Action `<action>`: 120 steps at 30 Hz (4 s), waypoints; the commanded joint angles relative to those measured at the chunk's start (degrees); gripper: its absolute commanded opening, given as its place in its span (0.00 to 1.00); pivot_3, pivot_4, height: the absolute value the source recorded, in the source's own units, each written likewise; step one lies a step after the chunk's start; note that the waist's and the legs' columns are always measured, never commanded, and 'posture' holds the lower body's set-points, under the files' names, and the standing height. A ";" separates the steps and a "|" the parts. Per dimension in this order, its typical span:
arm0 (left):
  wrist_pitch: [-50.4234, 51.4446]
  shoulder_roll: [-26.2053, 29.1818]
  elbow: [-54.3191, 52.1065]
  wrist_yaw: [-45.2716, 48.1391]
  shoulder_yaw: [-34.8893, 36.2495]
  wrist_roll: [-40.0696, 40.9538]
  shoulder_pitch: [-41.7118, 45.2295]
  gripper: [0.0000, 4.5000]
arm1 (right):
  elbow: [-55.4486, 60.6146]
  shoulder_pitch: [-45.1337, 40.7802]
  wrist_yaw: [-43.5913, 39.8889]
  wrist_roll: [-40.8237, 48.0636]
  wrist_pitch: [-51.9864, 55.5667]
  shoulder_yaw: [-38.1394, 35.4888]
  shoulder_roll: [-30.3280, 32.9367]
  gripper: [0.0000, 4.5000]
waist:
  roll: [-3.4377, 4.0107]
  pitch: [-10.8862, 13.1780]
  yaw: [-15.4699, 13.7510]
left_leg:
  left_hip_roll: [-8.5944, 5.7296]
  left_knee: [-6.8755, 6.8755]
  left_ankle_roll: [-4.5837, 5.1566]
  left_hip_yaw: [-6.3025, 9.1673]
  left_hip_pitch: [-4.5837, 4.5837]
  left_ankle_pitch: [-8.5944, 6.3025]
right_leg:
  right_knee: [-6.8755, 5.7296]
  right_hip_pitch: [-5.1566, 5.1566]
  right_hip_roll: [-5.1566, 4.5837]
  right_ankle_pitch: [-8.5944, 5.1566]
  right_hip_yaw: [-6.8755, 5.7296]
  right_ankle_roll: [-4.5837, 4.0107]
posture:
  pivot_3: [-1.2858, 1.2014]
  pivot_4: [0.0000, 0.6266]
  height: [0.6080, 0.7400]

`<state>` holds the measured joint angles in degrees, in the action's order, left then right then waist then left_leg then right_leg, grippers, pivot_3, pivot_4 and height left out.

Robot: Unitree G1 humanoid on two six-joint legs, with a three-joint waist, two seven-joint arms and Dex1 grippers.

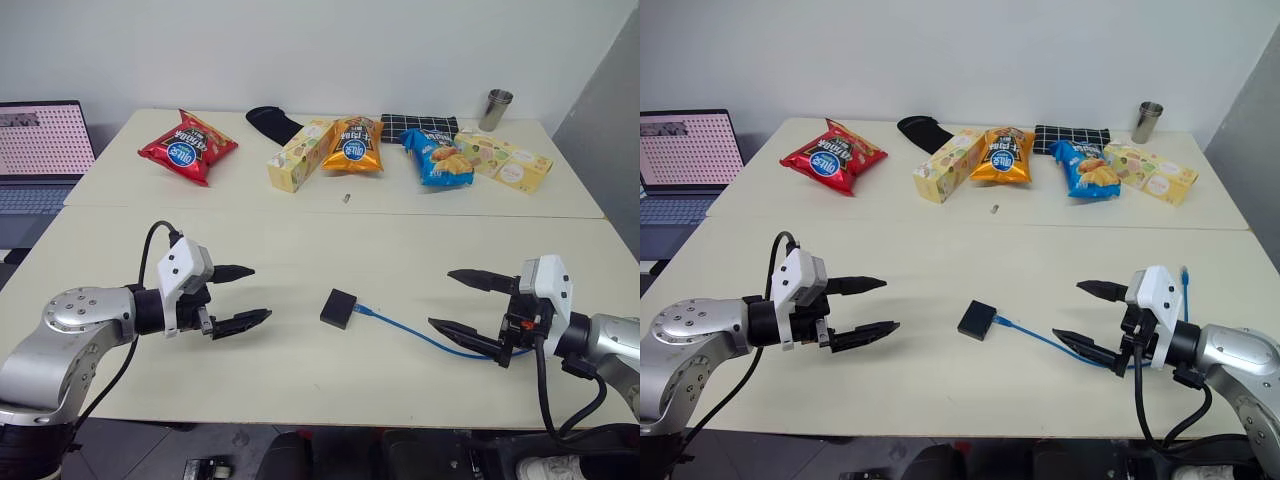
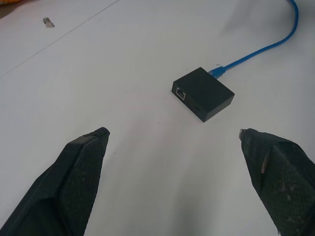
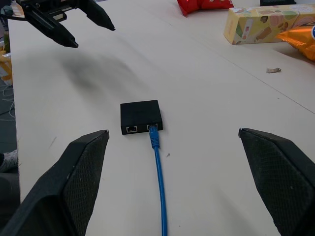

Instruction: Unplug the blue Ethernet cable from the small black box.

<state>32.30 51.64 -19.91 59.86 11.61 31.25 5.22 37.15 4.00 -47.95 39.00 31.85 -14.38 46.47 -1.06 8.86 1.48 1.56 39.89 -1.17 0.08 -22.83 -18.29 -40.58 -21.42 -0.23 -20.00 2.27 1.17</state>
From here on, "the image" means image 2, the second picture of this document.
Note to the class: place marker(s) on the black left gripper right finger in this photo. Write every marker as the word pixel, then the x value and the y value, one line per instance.
pixel 278 182

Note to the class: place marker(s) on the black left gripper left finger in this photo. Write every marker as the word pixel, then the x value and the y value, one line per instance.
pixel 59 186

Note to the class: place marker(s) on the small black network box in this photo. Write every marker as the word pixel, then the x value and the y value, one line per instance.
pixel 203 94

